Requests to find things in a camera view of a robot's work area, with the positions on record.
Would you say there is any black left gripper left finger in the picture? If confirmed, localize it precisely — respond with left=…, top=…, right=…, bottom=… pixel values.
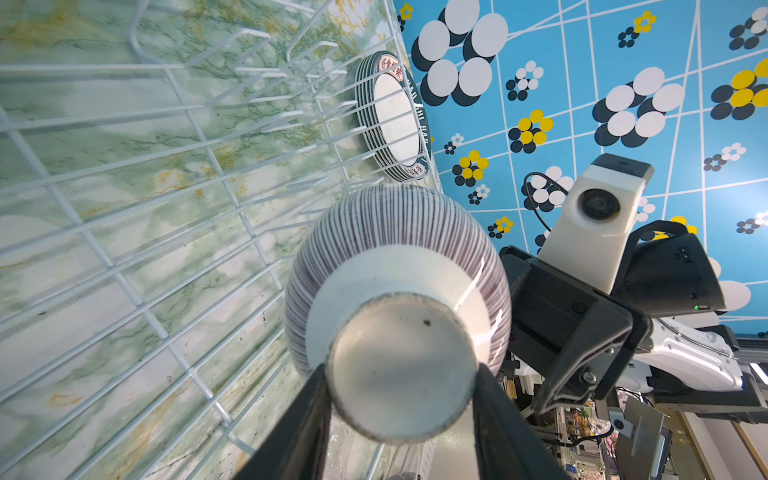
left=234, top=365, right=332, bottom=480

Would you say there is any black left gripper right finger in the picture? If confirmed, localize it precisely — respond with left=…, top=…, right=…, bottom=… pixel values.
left=472, top=363, right=567, bottom=480

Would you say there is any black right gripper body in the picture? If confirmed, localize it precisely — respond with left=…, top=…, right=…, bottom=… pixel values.
left=500, top=221, right=725, bottom=414

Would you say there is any large plain white plate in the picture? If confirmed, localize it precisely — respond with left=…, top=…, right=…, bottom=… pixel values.
left=354, top=51, right=432, bottom=182

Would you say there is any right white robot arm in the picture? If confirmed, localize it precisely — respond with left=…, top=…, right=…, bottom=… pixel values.
left=500, top=221, right=767, bottom=423

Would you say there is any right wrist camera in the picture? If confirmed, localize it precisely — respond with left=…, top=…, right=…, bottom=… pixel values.
left=538, top=154, right=654, bottom=294

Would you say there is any white wire dish rack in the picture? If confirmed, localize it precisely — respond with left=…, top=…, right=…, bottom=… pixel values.
left=1, top=1, right=404, bottom=479

